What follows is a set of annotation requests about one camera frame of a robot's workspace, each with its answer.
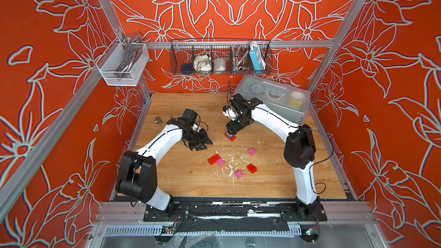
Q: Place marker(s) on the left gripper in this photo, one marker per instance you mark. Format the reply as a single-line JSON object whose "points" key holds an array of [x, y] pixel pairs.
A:
{"points": [[204, 140]]}

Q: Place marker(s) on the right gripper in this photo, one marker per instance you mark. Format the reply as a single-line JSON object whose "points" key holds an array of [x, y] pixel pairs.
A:
{"points": [[231, 128]]}

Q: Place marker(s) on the long red lego brick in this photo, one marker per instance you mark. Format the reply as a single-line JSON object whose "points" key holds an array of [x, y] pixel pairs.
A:
{"points": [[214, 159]]}

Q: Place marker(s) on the pink lego brick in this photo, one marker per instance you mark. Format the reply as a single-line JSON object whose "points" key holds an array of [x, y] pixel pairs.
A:
{"points": [[239, 174], [251, 152], [220, 162]]}

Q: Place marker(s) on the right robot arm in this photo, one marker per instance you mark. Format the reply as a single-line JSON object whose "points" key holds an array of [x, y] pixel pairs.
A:
{"points": [[299, 151]]}

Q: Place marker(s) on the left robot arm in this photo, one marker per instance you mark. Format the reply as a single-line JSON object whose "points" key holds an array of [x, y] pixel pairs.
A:
{"points": [[137, 176]]}

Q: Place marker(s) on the clear plastic storage box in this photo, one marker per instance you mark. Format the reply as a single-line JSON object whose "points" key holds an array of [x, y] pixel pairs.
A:
{"points": [[275, 96]]}

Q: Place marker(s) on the yellow tape roll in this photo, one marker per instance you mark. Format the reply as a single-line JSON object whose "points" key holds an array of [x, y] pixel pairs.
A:
{"points": [[296, 99]]}

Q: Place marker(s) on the blue white box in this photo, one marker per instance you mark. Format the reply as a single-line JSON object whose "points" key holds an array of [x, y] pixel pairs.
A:
{"points": [[258, 62]]}

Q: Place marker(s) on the white crumpled cloth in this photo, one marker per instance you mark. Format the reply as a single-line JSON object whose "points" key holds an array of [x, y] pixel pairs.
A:
{"points": [[202, 63]]}

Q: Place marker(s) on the dark blue round object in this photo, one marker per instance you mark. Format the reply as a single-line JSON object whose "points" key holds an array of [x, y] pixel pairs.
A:
{"points": [[187, 69]]}

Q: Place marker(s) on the metal tongs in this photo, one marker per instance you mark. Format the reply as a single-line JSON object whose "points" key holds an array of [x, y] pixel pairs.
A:
{"points": [[131, 54]]}

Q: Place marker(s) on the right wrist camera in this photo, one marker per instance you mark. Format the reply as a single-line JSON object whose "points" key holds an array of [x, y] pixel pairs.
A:
{"points": [[229, 112]]}

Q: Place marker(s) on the black wire basket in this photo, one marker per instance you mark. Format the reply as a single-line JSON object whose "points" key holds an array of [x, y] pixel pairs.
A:
{"points": [[236, 53]]}

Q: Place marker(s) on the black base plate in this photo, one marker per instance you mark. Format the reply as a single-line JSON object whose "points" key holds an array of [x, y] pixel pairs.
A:
{"points": [[285, 210]]}

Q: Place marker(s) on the clear plastic wall bin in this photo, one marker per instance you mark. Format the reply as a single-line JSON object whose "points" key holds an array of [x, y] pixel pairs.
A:
{"points": [[113, 58]]}

